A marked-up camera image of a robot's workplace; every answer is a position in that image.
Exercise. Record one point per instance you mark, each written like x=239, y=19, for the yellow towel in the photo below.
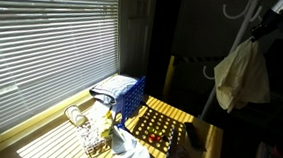
x=242, y=76

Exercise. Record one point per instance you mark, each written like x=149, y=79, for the yellow game disc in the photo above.
x=159, y=132

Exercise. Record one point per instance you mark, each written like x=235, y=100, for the white crumpled cloth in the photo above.
x=131, y=151

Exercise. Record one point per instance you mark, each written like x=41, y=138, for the yellow black hazard barrier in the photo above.
x=169, y=77

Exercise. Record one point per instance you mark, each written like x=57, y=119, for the red game disc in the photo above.
x=158, y=138
x=152, y=137

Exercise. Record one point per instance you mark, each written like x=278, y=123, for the green game disc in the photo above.
x=150, y=129

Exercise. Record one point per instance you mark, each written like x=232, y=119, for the black remote control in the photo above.
x=194, y=136

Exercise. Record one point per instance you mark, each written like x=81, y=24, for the yellow wooden window sill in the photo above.
x=45, y=114

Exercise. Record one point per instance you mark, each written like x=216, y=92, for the white rolled cylinder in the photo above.
x=75, y=116

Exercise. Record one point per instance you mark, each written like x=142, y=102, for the white coat stand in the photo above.
x=243, y=26

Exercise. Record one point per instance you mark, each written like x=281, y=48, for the yellow item in basket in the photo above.
x=106, y=126

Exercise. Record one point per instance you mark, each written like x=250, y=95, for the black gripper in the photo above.
x=270, y=23

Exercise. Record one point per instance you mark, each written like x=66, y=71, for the blue connect four grid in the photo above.
x=132, y=98

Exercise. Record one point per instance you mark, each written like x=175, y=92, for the white slatted window blind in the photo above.
x=50, y=49

